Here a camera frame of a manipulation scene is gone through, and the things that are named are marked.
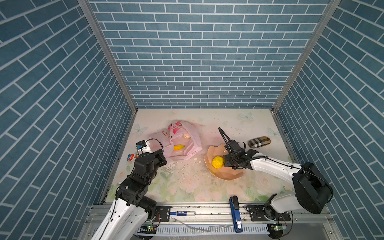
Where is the pink faceted bowl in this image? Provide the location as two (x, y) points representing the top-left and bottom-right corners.
(204, 144), (244, 181)

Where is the yellow toy fruit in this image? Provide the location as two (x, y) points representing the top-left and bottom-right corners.
(212, 156), (225, 169)

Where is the pink plastic bag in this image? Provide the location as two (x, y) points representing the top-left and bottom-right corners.
(150, 120), (203, 161)

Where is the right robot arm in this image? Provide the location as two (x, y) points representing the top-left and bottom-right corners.
(224, 140), (334, 220)

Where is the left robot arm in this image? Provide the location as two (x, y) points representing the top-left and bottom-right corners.
(92, 147), (167, 240)

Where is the pen refill box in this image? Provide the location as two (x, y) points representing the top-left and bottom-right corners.
(127, 154), (139, 162)

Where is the plaid glasses case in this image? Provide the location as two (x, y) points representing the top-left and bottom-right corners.
(247, 136), (271, 149)

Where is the yellow green toy mango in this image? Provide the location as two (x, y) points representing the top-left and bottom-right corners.
(173, 145), (185, 151)

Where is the blue stapler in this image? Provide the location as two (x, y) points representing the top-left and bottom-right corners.
(229, 196), (243, 233)

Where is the cream bun fruit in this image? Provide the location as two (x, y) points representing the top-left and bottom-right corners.
(183, 134), (191, 140)

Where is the blue marker pen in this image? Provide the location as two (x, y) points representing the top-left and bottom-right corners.
(170, 211), (196, 216)

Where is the left circuit board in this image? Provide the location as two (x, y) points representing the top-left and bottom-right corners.
(138, 226), (158, 235)

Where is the circuit board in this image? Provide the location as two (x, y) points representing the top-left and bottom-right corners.
(268, 224), (287, 234)
(138, 226), (158, 235)

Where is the right circuit board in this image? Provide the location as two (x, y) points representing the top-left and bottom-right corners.
(268, 224), (287, 234)

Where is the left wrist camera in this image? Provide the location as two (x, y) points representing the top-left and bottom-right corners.
(136, 140), (152, 155)

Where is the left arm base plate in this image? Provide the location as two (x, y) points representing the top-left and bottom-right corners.
(155, 206), (171, 223)

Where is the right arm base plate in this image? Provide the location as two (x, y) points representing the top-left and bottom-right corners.
(245, 205), (292, 223)

